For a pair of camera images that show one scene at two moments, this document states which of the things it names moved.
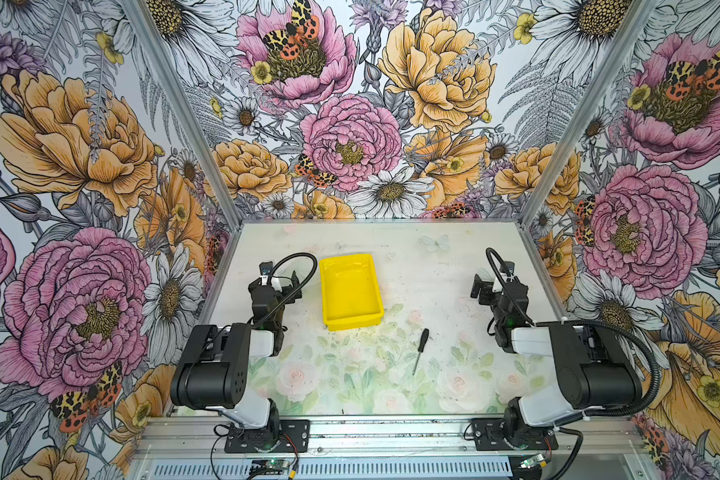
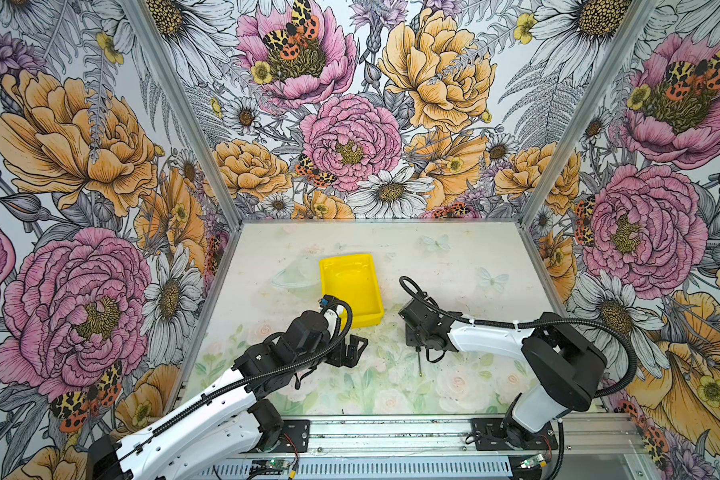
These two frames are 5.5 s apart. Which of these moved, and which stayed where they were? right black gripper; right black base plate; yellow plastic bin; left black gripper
Moved: right black gripper; left black gripper
Stayed: right black base plate; yellow plastic bin
